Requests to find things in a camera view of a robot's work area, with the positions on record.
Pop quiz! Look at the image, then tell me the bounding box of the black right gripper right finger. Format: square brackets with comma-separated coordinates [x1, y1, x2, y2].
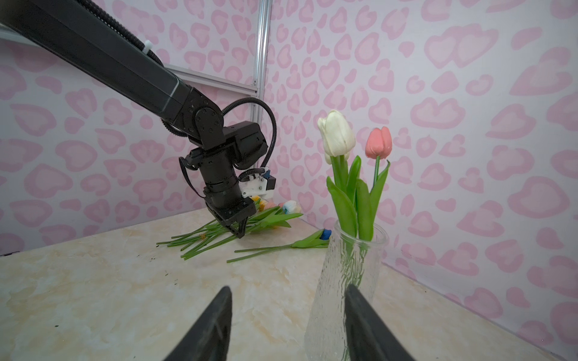
[345, 284, 415, 361]

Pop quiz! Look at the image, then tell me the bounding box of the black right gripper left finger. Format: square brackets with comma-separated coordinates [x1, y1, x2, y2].
[164, 286, 233, 361]

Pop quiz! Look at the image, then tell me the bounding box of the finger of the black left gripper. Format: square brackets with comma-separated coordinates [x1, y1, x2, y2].
[227, 218, 248, 239]

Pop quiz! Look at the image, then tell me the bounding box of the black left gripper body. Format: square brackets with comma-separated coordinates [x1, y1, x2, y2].
[203, 172, 257, 226]

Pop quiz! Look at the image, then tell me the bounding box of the clear glass vase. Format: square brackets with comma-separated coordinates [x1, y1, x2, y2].
[304, 225, 389, 360]

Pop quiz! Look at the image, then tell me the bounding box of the pink tulip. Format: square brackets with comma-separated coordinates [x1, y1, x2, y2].
[365, 126, 393, 224]

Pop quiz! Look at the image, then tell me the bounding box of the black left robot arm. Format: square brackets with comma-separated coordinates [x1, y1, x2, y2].
[1, 1, 275, 237]

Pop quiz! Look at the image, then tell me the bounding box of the bunch of artificial tulips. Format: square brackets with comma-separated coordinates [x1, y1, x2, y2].
[157, 196, 303, 260]

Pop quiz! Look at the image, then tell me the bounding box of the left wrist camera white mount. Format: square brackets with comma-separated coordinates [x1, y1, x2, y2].
[239, 167, 276, 200]

